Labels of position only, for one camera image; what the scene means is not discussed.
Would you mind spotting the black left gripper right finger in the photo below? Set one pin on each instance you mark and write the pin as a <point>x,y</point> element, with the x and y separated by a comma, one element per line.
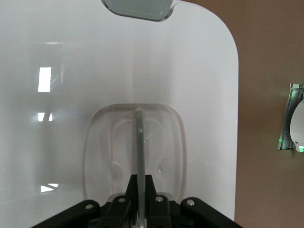
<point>166,213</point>

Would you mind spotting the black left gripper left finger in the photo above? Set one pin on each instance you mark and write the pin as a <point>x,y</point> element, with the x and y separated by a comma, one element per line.
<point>118,213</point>

